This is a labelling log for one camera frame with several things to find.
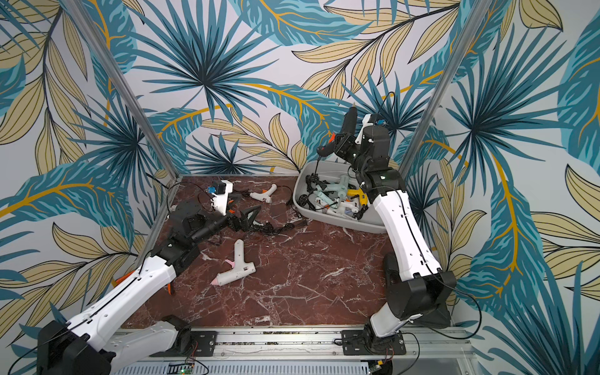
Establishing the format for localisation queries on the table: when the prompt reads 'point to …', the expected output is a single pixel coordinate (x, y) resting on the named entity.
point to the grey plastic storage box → (369, 221)
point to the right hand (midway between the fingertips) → (340, 136)
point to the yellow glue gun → (362, 196)
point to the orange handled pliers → (116, 283)
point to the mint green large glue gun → (333, 193)
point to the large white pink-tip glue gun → (241, 268)
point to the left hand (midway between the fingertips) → (250, 204)
